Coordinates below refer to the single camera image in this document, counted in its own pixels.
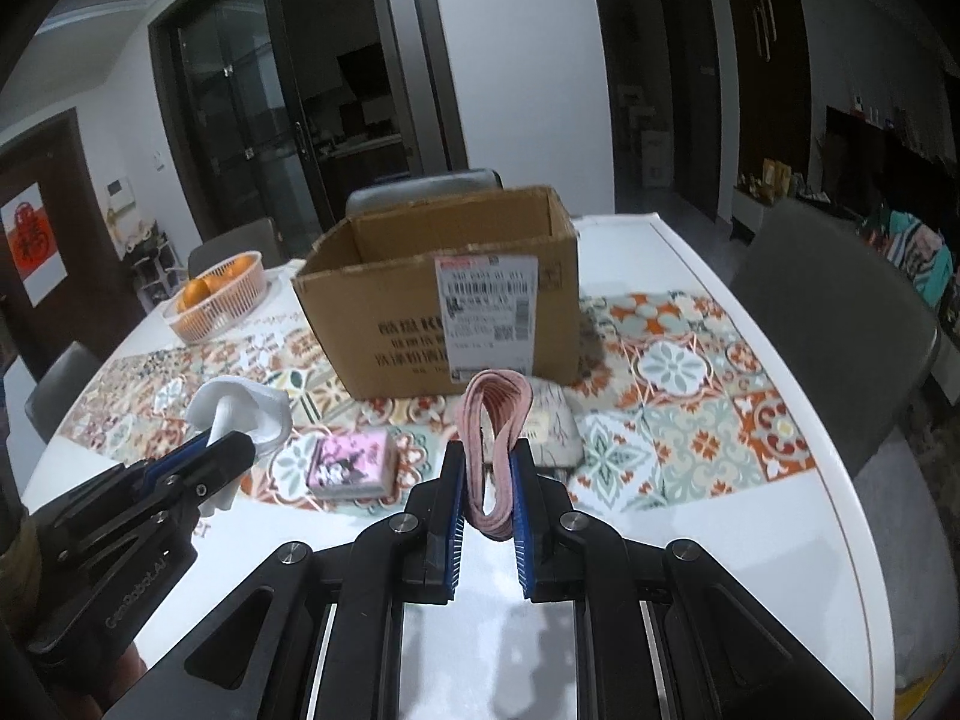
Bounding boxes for white cloth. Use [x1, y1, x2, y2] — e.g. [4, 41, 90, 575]
[185, 379, 291, 518]

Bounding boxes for purple tissue pack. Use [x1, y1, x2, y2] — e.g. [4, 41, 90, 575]
[306, 427, 398, 500]

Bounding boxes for person's left hand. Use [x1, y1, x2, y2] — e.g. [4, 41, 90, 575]
[75, 645, 149, 720]

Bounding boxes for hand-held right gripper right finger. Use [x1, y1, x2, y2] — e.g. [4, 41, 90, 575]
[510, 441, 856, 720]

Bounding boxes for large grey dining chair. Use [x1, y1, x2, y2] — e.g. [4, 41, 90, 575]
[729, 199, 942, 477]

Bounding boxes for dark sliding glass door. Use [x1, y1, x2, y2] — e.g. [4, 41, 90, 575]
[146, 0, 470, 271]

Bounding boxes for dark wooden door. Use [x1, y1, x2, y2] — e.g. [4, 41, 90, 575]
[0, 109, 110, 383]

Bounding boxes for red door poster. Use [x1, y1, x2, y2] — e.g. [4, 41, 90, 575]
[0, 180, 57, 308]

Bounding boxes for beige soft pouch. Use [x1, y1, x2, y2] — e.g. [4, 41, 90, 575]
[525, 381, 584, 475]

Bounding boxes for pink headband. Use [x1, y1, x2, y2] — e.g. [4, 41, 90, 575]
[456, 370, 535, 541]

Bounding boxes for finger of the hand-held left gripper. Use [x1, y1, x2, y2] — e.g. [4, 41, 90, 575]
[90, 427, 215, 500]
[67, 431, 257, 541]

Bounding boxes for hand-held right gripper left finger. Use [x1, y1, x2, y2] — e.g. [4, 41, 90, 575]
[105, 439, 470, 720]

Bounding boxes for pile of oranges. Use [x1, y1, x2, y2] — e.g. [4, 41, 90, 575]
[176, 255, 256, 316]

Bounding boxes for small storage rack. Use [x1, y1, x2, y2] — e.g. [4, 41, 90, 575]
[124, 221, 188, 312]

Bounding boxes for brown cardboard box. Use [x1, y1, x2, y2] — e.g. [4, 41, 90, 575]
[291, 185, 582, 400]

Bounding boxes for dark wardrobe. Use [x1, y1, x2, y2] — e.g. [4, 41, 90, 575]
[720, 0, 826, 222]

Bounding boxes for pile of hanging clothes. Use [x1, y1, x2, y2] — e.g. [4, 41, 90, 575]
[862, 210, 957, 308]

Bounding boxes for white plastic basket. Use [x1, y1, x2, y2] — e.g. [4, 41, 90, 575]
[163, 250, 267, 344]

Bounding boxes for dark sideboard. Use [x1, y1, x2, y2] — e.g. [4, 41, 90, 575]
[825, 105, 960, 211]

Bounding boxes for patterned table runner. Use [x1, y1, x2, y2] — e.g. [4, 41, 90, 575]
[60, 289, 817, 515]

